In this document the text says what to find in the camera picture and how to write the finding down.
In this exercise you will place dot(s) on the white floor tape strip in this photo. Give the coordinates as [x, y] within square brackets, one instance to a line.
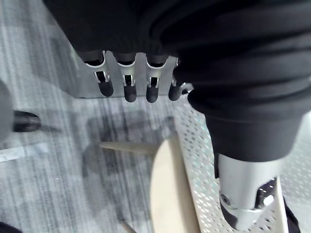
[22, 151]

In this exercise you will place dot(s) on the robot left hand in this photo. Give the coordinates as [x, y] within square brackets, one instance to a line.
[218, 48]

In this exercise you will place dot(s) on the robot silver leg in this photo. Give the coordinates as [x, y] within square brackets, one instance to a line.
[4, 114]

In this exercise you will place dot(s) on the light grey cabinet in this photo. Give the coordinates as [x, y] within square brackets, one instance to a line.
[139, 77]

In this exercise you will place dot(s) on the round beige wooden stool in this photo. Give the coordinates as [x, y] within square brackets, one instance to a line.
[167, 189]

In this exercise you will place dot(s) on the dark garment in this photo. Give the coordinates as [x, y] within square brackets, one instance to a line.
[291, 218]

